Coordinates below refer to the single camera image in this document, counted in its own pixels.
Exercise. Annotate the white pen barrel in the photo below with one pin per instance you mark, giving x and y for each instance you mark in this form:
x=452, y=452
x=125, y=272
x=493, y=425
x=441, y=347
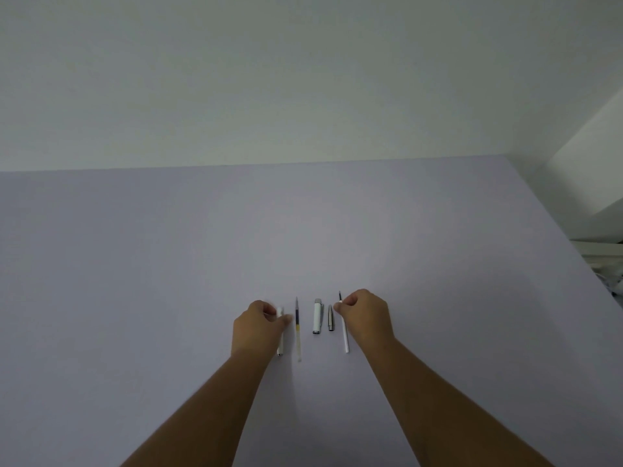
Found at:
x=280, y=342

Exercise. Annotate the person's right hand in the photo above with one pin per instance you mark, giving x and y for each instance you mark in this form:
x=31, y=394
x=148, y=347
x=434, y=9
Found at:
x=367, y=318

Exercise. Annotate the clear pen refill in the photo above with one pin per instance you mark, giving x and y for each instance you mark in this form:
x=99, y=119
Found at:
x=298, y=330

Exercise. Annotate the person's left forearm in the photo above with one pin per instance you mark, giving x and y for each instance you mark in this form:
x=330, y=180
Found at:
x=204, y=413

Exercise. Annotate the white pen cap silver clip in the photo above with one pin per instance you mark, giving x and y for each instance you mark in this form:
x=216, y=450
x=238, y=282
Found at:
x=317, y=317

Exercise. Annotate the person's left thumb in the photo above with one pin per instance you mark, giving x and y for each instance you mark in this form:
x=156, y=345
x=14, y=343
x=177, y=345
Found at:
x=286, y=321

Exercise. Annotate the grey metal pen tip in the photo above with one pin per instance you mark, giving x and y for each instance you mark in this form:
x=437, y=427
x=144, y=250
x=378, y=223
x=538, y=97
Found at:
x=331, y=319

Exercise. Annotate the thin white black-tipped pen refill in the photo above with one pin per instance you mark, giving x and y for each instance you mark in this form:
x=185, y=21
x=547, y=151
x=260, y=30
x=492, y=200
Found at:
x=345, y=338

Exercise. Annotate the person's right thumb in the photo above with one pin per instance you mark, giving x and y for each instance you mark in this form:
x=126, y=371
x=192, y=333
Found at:
x=340, y=310

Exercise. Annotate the person's right forearm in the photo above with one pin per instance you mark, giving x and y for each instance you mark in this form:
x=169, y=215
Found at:
x=438, y=403

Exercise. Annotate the person's left hand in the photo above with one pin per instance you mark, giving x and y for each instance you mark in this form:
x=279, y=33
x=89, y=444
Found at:
x=255, y=333

